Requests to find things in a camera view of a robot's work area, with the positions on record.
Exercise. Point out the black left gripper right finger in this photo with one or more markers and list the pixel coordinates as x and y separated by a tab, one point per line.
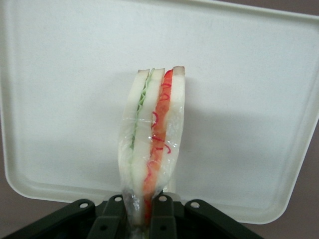
162	224

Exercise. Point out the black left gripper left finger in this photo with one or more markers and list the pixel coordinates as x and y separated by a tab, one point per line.
109	224

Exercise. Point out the triangle sandwich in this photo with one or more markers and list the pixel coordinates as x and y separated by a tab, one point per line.
149	139

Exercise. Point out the beige plastic tray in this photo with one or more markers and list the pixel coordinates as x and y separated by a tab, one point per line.
74	99

